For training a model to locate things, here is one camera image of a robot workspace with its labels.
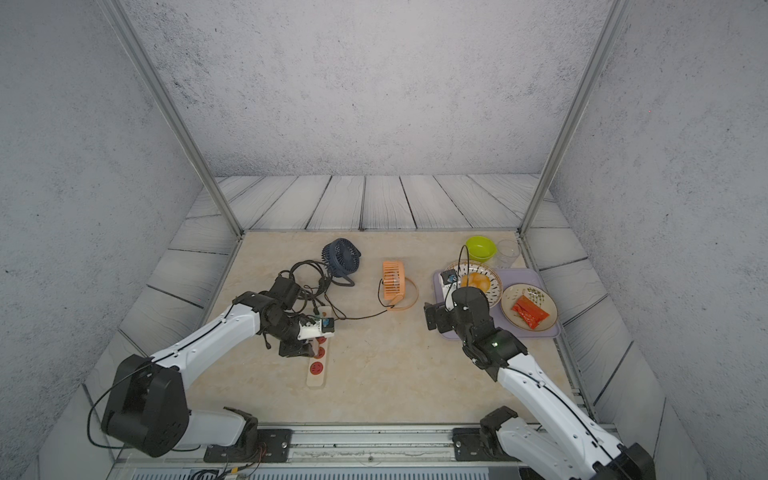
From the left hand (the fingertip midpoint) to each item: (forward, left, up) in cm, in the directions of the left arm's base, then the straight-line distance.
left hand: (313, 341), depth 84 cm
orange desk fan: (+14, -24, +3) cm, 28 cm away
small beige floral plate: (+16, -61, -4) cm, 63 cm away
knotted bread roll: (+22, -51, -3) cm, 55 cm away
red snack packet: (+10, -65, -3) cm, 66 cm away
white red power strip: (-5, -1, -5) cm, 6 cm away
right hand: (+5, -36, +13) cm, 39 cm away
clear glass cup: (+33, -64, -1) cm, 72 cm away
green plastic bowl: (+38, -57, -6) cm, 69 cm away
